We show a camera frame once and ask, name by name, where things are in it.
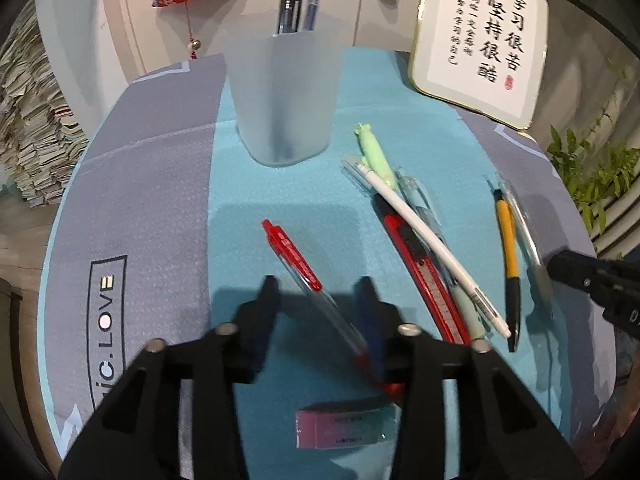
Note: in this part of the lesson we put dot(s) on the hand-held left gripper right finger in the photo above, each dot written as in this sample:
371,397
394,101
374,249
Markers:
369,325

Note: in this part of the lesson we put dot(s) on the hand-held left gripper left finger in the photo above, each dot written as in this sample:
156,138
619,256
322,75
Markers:
267,305

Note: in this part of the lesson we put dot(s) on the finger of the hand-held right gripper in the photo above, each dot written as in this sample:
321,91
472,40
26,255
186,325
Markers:
570,266

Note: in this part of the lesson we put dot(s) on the red clear ballpoint pen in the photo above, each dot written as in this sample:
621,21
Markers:
295,255

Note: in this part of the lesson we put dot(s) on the clear grey pen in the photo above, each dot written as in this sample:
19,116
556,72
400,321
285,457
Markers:
525,230

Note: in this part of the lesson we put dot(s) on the yellow and black pen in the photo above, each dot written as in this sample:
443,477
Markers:
507,240

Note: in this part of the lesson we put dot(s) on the red utility knife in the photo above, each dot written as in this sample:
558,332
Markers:
425,270

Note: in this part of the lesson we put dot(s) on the pink and green eraser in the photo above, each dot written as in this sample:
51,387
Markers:
340,425

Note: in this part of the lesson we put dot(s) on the white slim pen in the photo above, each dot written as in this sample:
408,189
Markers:
435,240

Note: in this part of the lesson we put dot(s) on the light blue pen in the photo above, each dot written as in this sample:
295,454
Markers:
420,195

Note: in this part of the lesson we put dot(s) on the green cartoon pen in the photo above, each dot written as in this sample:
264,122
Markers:
375,155

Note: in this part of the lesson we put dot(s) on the translucent plastic pen cup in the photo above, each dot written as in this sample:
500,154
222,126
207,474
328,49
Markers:
280,100

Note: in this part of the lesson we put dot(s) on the white slatted panel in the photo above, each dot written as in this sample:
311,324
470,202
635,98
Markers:
617,232

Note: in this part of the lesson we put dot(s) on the green leafy plant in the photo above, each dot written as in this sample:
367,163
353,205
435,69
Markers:
595,170

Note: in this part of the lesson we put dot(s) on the framed calligraphy board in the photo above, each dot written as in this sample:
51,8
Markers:
475,35

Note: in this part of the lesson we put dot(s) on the tall stack of books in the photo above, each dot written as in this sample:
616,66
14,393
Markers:
35,125

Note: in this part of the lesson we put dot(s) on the dark clip pen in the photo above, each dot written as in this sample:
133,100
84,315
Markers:
298,10

